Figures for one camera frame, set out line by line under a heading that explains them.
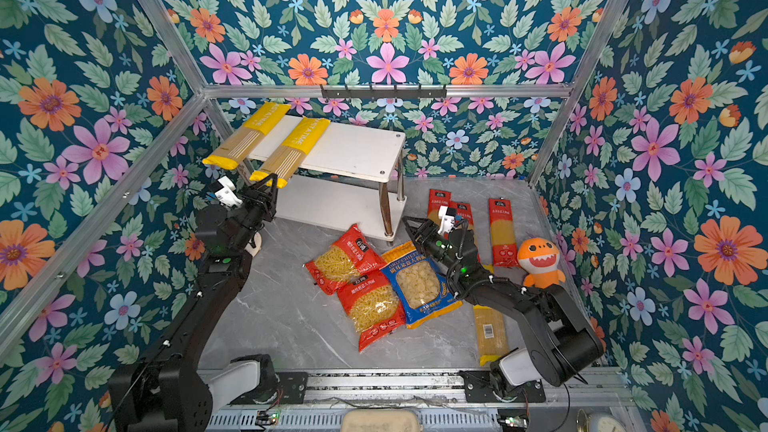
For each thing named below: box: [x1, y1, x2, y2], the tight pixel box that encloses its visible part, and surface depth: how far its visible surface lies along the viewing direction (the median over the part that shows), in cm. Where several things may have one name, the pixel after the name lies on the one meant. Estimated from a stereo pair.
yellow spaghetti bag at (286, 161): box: [249, 117, 331, 189], surface depth 78 cm
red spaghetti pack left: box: [427, 189, 452, 226], surface depth 113 cm
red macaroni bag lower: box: [337, 269, 407, 353], surface depth 84 cm
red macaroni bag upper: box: [304, 224, 387, 296], surface depth 93 cm
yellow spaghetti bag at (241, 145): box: [202, 102, 291, 170], surface depth 81 cm
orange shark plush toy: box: [518, 237, 566, 289], surface depth 90 cm
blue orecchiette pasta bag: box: [380, 241, 463, 329], surface depth 89 cm
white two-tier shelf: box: [248, 115, 408, 241], surface depth 86 cm
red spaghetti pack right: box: [488, 198, 517, 267], surface depth 105 cm
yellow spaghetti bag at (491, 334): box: [474, 305, 509, 367], surface depth 82 cm
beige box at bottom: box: [341, 409, 424, 432], surface depth 67 cm
